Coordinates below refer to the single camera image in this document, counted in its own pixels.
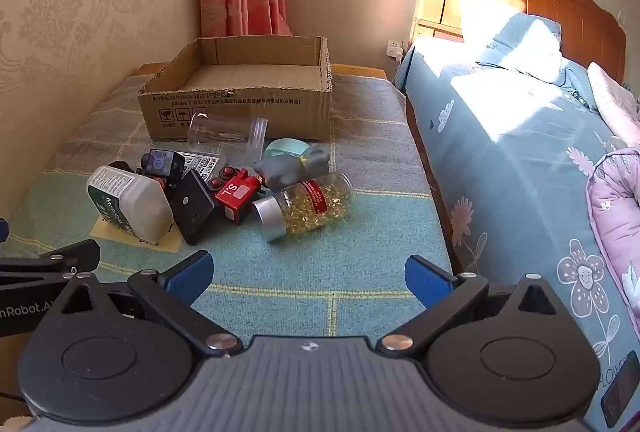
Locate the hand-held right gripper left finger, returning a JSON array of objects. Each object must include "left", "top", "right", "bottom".
[{"left": 50, "top": 250, "right": 246, "bottom": 359}]

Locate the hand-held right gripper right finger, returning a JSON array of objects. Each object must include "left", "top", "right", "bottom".
[{"left": 376, "top": 254, "right": 571, "bottom": 358}]

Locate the black square device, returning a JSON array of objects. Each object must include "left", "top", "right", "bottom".
[{"left": 169, "top": 169, "right": 221, "bottom": 247}]

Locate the white bottle with green label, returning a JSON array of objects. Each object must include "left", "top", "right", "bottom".
[{"left": 86, "top": 165, "right": 174, "bottom": 238}]

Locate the red toy vehicle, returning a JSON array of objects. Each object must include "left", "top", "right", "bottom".
[{"left": 207, "top": 166, "right": 264, "bottom": 226}]

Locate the capsule bottle with silver lid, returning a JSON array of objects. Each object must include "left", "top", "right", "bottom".
[{"left": 251, "top": 172, "right": 356, "bottom": 243}]

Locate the grey toy animal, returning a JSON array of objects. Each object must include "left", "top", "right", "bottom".
[{"left": 252, "top": 144, "right": 331, "bottom": 191}]

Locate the cardboard box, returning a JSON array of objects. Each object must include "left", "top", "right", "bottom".
[{"left": 138, "top": 36, "right": 333, "bottom": 144}]

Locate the yellow printed paper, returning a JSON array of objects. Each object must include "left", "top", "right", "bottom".
[{"left": 92, "top": 212, "right": 184, "bottom": 254}]

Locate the small clear labelled plastic box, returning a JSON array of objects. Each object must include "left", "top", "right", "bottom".
[{"left": 175, "top": 151, "right": 227, "bottom": 179}]

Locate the plaid blanket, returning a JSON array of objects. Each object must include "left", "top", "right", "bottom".
[{"left": 0, "top": 73, "right": 454, "bottom": 355}]

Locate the blue floral bed sheet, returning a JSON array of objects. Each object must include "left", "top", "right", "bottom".
[{"left": 395, "top": 36, "right": 640, "bottom": 432}]

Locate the clear plastic jar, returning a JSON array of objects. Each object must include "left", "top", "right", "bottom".
[{"left": 187, "top": 112, "right": 269, "bottom": 161}]

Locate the teal earbud case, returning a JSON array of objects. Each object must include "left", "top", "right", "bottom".
[{"left": 264, "top": 138, "right": 311, "bottom": 160}]

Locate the pink floral quilt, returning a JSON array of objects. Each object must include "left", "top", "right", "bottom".
[{"left": 585, "top": 146, "right": 640, "bottom": 325}]

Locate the dark phone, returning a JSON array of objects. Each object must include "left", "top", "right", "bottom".
[{"left": 600, "top": 358, "right": 640, "bottom": 429}]

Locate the blue pillow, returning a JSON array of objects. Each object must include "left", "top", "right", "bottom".
[{"left": 459, "top": 9, "right": 592, "bottom": 87}]

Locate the white patterned pillow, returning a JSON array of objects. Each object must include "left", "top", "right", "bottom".
[{"left": 586, "top": 61, "right": 640, "bottom": 129}]

